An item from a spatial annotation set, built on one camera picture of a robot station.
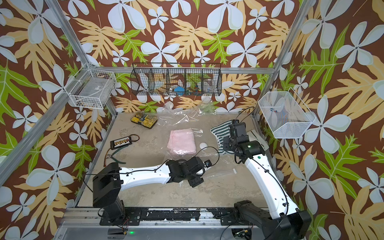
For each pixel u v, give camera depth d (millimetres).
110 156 958
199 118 1145
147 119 1124
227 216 718
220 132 788
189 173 609
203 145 1005
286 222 363
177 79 973
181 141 1003
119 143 1012
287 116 814
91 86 866
